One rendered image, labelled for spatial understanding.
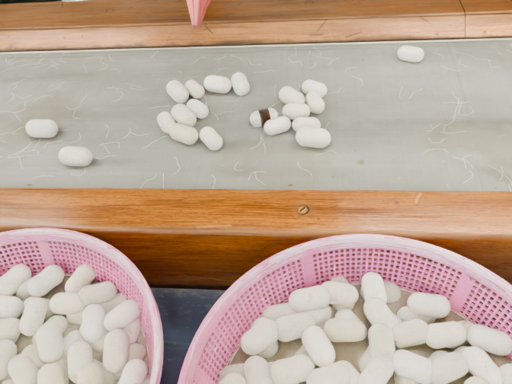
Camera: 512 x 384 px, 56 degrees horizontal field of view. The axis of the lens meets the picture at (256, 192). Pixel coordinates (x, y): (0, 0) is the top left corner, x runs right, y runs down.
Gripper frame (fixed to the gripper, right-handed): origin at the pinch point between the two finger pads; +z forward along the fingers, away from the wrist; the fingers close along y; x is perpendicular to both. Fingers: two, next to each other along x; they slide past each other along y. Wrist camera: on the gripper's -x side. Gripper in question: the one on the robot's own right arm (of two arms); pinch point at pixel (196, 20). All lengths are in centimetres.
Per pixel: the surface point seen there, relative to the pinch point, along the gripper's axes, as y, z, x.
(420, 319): 22.6, 31.7, -15.7
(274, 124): 9.9, 13.6, -3.8
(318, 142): 14.7, 15.8, -5.5
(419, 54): 27.2, 3.2, 5.2
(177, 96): -2.2, 9.2, 0.0
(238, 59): 3.9, 2.2, 7.9
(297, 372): 13.0, 34.9, -20.3
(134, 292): -0.5, 30.1, -17.0
